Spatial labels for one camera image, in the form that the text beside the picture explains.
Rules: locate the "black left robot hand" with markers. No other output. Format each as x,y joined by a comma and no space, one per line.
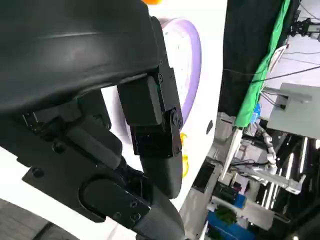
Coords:
62,62

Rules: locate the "lilac plate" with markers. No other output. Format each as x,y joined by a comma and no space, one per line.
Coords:
193,62

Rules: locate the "black table grommet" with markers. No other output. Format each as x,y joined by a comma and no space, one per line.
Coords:
209,126

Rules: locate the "black backdrop cloth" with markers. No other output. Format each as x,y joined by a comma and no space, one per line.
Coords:
240,50

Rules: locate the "green cloth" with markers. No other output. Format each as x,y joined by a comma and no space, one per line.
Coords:
252,100

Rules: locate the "blue bin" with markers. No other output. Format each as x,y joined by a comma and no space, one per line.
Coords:
225,225

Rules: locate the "grey machine box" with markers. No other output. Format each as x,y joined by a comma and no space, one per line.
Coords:
300,117

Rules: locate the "black background device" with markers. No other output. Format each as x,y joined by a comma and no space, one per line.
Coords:
303,26

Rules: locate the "silver metal bracket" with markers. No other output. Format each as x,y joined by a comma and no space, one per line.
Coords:
287,181

